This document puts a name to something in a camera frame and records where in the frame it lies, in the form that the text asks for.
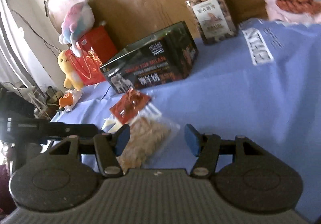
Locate blue printed tablecloth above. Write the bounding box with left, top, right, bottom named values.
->
left=48, top=19, right=320, bottom=223

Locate nut jar gold lid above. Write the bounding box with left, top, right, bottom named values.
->
left=186, top=0, right=237, bottom=44

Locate black printed storage box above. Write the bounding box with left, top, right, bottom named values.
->
left=100, top=21, right=199, bottom=93

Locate red snack packet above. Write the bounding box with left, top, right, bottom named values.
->
left=109, top=88, right=151, bottom=124

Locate red gift bag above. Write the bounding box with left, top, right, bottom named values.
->
left=66, top=25, right=118, bottom=86

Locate yellow duck plush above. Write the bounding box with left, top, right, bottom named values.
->
left=57, top=50, right=84, bottom=91

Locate pastel unicorn plush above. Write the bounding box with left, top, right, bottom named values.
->
left=59, top=0, right=95, bottom=57

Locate white wire rack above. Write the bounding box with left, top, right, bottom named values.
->
left=14, top=84, right=53, bottom=120

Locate orange peel on tissue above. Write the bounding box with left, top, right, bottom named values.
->
left=59, top=89, right=83, bottom=113

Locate cream bun snack packet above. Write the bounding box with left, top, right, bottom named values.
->
left=101, top=115, right=122, bottom=134

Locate clear cracker packet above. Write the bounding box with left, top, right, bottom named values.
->
left=117, top=111, right=180, bottom=173

